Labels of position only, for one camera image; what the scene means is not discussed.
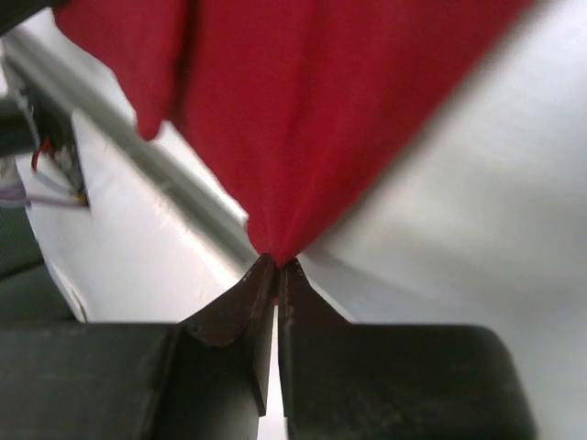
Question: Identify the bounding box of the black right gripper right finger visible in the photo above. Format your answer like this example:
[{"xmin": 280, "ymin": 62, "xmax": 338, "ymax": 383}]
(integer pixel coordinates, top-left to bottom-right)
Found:
[{"xmin": 278, "ymin": 260, "xmax": 537, "ymax": 439}]

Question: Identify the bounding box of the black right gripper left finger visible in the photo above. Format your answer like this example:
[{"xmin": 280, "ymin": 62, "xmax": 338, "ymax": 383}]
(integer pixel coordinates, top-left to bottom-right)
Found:
[{"xmin": 1, "ymin": 255, "xmax": 275, "ymax": 439}]

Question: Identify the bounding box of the red t shirt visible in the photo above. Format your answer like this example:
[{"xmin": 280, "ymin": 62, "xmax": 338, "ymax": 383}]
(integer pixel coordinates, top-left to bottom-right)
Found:
[{"xmin": 54, "ymin": 0, "xmax": 527, "ymax": 264}]

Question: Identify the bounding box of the aluminium table edge rail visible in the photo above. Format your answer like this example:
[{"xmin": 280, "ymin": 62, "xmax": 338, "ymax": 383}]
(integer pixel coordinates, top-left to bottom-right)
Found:
[{"xmin": 0, "ymin": 34, "xmax": 359, "ymax": 322}]

